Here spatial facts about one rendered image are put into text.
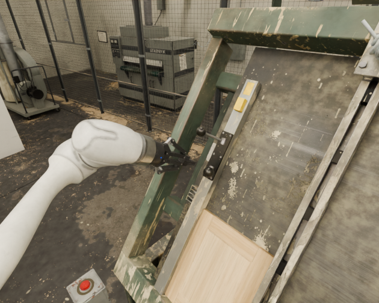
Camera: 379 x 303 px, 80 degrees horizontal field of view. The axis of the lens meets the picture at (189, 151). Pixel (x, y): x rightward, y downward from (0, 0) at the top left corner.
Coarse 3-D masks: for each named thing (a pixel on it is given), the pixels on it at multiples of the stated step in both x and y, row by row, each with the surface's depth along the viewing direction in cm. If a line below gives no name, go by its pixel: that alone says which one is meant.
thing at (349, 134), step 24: (360, 72) 61; (360, 96) 63; (360, 120) 62; (336, 144) 64; (336, 168) 63; (312, 192) 66; (312, 216) 65; (288, 240) 67; (288, 264) 66; (264, 288) 69
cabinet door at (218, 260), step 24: (216, 216) 89; (192, 240) 92; (216, 240) 87; (240, 240) 81; (192, 264) 91; (216, 264) 85; (240, 264) 80; (264, 264) 75; (168, 288) 95; (192, 288) 89; (216, 288) 83; (240, 288) 78
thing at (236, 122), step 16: (240, 96) 89; (240, 112) 88; (240, 128) 89; (224, 160) 90; (208, 192) 90; (192, 208) 93; (192, 224) 91; (176, 240) 94; (176, 256) 93; (160, 272) 96; (160, 288) 95
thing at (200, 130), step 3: (201, 126) 84; (198, 129) 83; (201, 129) 83; (204, 129) 83; (198, 132) 83; (201, 132) 83; (204, 132) 83; (198, 135) 84; (201, 135) 83; (204, 135) 84; (207, 135) 85; (210, 135) 86; (213, 135) 86; (216, 138) 87; (219, 138) 87; (222, 138) 88; (225, 138) 88; (222, 141) 88; (225, 141) 88; (222, 144) 88
